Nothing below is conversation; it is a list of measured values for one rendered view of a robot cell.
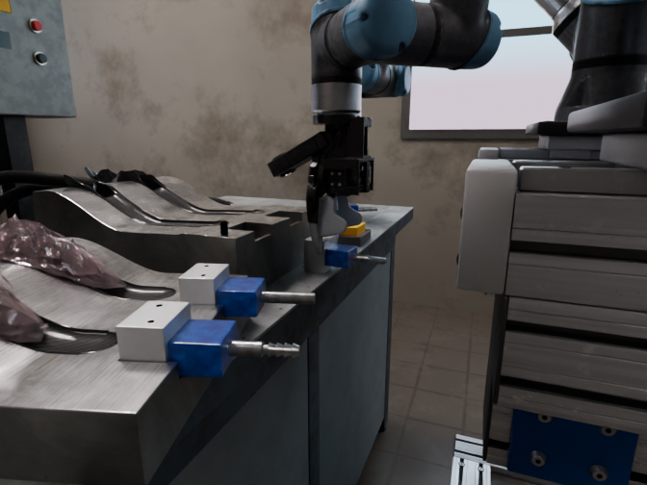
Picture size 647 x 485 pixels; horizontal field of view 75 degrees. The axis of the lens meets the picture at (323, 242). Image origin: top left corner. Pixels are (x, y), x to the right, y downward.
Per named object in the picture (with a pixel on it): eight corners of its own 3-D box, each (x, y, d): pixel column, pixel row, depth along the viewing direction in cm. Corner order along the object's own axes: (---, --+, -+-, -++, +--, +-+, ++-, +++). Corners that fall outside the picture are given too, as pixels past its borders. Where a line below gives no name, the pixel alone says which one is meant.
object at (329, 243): (390, 272, 68) (391, 241, 67) (380, 282, 64) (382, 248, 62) (317, 263, 73) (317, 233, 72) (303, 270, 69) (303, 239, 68)
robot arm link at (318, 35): (323, -11, 54) (302, 8, 62) (323, 80, 57) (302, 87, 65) (376, -4, 57) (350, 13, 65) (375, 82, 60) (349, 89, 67)
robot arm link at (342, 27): (448, -13, 49) (398, 12, 59) (360, -26, 45) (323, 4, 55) (443, 61, 51) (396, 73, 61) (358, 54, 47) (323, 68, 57)
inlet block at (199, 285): (317, 313, 46) (317, 266, 44) (312, 334, 41) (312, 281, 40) (200, 309, 47) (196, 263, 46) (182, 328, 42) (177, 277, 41)
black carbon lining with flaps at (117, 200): (271, 221, 74) (269, 167, 72) (215, 242, 59) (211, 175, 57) (122, 209, 87) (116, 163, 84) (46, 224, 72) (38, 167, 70)
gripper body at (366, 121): (357, 200, 61) (359, 114, 58) (304, 196, 64) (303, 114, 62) (374, 193, 68) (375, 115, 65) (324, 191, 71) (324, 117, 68)
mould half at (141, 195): (316, 254, 79) (316, 182, 76) (239, 304, 55) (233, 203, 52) (116, 232, 97) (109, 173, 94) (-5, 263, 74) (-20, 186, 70)
